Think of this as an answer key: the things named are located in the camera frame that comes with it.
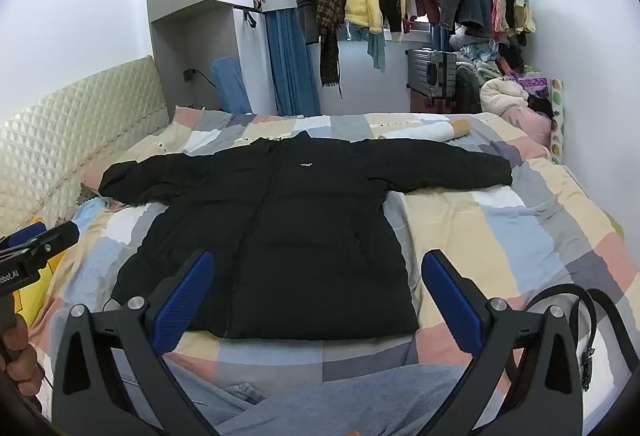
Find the black wall socket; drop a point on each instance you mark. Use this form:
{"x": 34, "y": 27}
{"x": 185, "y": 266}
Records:
{"x": 189, "y": 75}

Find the cream quilted headboard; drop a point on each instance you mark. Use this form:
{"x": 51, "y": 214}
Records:
{"x": 60, "y": 136}

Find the person's grey pants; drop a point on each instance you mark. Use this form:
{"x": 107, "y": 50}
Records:
{"x": 350, "y": 401}

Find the light blue cloth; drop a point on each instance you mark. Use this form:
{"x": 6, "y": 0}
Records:
{"x": 89, "y": 215}

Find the blue padded chair back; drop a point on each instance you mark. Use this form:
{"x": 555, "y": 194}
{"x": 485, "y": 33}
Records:
{"x": 231, "y": 84}

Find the patchwork bed quilt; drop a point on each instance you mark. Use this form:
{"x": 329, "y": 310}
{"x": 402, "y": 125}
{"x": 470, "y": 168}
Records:
{"x": 500, "y": 236}

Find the green sock drying hanger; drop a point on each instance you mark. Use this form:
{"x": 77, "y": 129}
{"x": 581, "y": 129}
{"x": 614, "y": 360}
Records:
{"x": 512, "y": 11}

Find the pile of clothes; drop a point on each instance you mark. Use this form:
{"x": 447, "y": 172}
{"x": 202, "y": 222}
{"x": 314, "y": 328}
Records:
{"x": 505, "y": 96}

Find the black belt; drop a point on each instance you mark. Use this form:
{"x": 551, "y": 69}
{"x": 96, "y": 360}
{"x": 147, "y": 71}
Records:
{"x": 575, "y": 288}

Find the teal hanging cloth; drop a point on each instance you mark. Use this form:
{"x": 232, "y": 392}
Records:
{"x": 376, "y": 51}

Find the black puffer jacket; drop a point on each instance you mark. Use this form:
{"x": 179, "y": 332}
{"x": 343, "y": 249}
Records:
{"x": 300, "y": 236}

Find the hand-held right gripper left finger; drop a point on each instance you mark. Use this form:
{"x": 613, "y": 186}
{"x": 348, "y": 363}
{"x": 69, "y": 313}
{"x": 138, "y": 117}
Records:
{"x": 180, "y": 306}

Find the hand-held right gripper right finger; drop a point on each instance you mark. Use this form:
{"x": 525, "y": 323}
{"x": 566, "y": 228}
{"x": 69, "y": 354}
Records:
{"x": 452, "y": 306}

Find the blue curtain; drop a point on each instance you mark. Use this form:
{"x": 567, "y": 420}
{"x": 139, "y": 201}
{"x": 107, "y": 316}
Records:
{"x": 295, "y": 61}

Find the grey suitcase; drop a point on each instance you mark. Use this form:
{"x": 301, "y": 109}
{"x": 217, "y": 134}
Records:
{"x": 430, "y": 76}

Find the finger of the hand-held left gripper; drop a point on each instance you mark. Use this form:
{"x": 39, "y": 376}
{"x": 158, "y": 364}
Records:
{"x": 60, "y": 236}
{"x": 25, "y": 233}

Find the person's left hand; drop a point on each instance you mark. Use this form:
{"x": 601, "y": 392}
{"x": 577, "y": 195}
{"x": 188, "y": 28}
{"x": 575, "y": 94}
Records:
{"x": 22, "y": 366}

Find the yellow cloth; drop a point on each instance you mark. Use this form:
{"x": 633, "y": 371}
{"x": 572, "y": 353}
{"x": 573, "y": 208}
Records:
{"x": 35, "y": 291}

